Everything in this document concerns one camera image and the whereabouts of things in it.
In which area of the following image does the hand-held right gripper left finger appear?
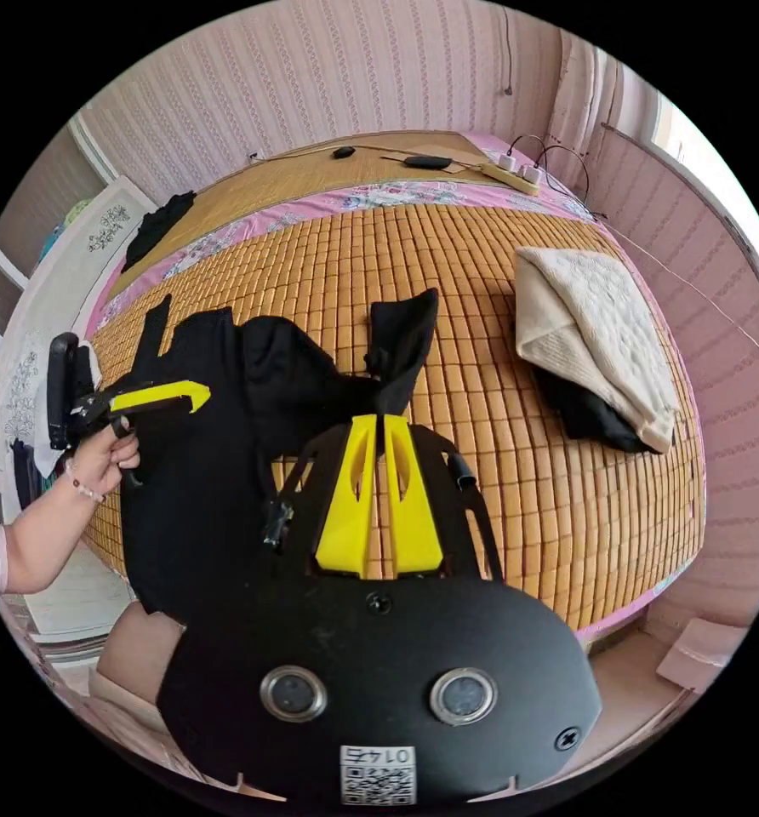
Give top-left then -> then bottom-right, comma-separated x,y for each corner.
315,414 -> 379,580

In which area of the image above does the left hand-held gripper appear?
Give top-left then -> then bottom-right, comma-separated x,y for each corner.
65,380 -> 212,488

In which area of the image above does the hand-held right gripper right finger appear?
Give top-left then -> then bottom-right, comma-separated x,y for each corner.
383,415 -> 446,574

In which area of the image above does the black long sleeve shirt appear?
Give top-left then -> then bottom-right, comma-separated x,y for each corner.
117,288 -> 442,631

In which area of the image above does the person's left forearm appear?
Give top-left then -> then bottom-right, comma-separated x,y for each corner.
3,471 -> 105,596

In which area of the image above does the person's left hand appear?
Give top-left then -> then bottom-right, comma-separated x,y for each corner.
66,417 -> 142,506

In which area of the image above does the white cupboard with floral print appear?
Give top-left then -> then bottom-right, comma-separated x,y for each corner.
0,174 -> 158,643

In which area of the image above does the bunched black garment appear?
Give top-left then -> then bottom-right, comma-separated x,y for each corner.
120,189 -> 198,275

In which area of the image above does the bed with woven mat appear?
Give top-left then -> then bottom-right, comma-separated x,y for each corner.
82,129 -> 707,654

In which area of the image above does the pile of clothes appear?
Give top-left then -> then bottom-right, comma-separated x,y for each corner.
512,244 -> 682,456

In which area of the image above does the yellow power strip with plugs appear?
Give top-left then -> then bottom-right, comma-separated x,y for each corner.
478,151 -> 542,197

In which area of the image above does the window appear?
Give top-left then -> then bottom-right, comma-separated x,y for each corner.
646,86 -> 759,298

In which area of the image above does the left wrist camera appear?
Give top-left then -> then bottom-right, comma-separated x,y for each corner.
47,332 -> 81,453

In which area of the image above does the black charger cable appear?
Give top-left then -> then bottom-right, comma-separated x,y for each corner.
509,134 -> 601,221

